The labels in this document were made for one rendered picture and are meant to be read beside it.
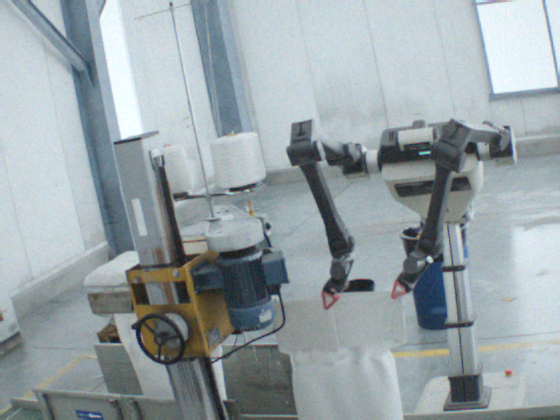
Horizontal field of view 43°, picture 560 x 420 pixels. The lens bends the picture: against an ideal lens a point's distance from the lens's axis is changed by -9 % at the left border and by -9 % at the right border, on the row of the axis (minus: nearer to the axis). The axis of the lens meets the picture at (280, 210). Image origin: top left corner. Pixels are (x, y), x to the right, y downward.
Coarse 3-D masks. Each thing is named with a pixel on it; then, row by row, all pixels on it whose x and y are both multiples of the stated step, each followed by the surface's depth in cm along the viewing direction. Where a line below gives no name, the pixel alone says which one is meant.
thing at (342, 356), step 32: (288, 320) 279; (320, 320) 272; (352, 320) 269; (384, 320) 268; (288, 352) 282; (320, 352) 276; (352, 352) 273; (384, 352) 268; (320, 384) 275; (352, 384) 270; (384, 384) 268; (320, 416) 277; (352, 416) 272; (384, 416) 270
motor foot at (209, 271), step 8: (200, 264) 245; (208, 264) 249; (192, 272) 240; (200, 272) 242; (208, 272) 241; (216, 272) 241; (200, 280) 244; (208, 280) 243; (216, 280) 242; (200, 288) 242; (208, 288) 242; (216, 288) 242
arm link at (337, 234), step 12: (312, 144) 244; (288, 156) 248; (324, 156) 248; (300, 168) 248; (312, 168) 247; (312, 180) 250; (324, 180) 253; (312, 192) 253; (324, 192) 252; (324, 204) 254; (324, 216) 257; (336, 216) 259; (336, 228) 259; (336, 240) 263
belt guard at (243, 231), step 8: (224, 208) 276; (232, 208) 273; (208, 216) 266; (240, 216) 256; (248, 216) 254; (208, 224) 253; (216, 224) 251; (224, 224) 248; (232, 224) 246; (240, 224) 244; (248, 224) 241; (256, 224) 239; (208, 232) 242; (216, 232) 239; (224, 232) 237; (232, 232) 235; (240, 232) 233; (248, 232) 234; (256, 232) 237; (208, 240) 238; (216, 240) 235; (224, 240) 233; (232, 240) 233; (240, 240) 233; (248, 240) 234; (256, 240) 237; (216, 248) 236; (224, 248) 234; (232, 248) 234; (240, 248) 234
